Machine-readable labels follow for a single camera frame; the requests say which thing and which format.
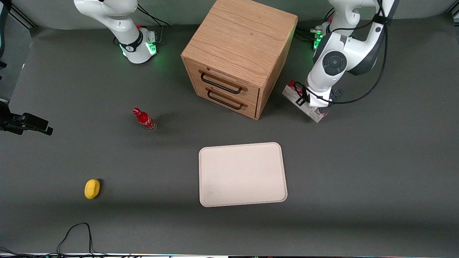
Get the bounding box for red cookie box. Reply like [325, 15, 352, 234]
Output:
[282, 80, 329, 124]

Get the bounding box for short black drawer handle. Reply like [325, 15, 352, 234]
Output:
[205, 87, 248, 110]

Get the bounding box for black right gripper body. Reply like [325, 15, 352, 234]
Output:
[0, 103, 23, 135]

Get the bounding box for black metal frame rods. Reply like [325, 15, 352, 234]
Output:
[6, 3, 38, 29]

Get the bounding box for black left base cable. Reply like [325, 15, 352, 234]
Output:
[297, 9, 336, 43]

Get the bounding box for beige plastic tray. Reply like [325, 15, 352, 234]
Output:
[198, 142, 288, 208]

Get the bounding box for black right base cable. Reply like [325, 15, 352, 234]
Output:
[136, 4, 171, 43]

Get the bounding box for black hanging strap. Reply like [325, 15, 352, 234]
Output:
[0, 0, 11, 70]

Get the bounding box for long black drawer handle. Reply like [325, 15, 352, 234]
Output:
[198, 69, 248, 95]

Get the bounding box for black looped floor cable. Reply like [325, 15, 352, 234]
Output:
[57, 222, 108, 257]

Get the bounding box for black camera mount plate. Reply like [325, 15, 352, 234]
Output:
[322, 89, 344, 116]

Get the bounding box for tall wooden drawer front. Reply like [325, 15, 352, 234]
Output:
[185, 59, 260, 106]

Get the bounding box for oak wooden drawer cabinet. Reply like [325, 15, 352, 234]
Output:
[180, 0, 299, 120]

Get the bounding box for yellow lemon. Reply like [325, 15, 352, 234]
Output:
[84, 178, 101, 200]

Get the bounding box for short wooden drawer front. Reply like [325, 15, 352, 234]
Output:
[192, 78, 259, 120]

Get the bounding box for red cola bottle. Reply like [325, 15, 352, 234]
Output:
[132, 107, 157, 132]

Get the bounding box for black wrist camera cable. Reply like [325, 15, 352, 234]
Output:
[294, 0, 389, 105]

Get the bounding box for black base cable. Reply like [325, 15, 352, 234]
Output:
[136, 4, 171, 43]
[297, 9, 336, 43]

